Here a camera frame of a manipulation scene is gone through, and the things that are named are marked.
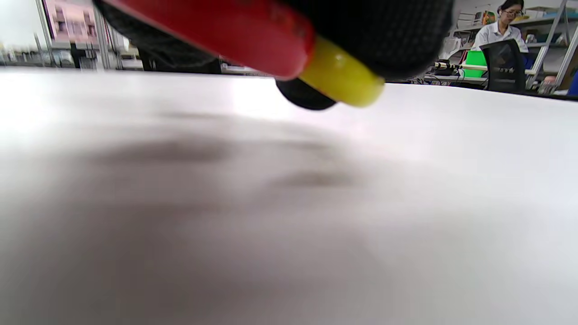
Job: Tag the person's right hand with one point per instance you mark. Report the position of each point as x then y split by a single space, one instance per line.
388 31

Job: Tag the red and yellow scissors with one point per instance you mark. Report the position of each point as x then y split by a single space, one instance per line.
244 36

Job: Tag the green box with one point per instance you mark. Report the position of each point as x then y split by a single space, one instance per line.
475 61

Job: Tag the black mesh office chair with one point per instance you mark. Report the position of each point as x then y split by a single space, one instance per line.
505 65

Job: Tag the pink display screen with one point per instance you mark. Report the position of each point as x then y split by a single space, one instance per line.
72 20

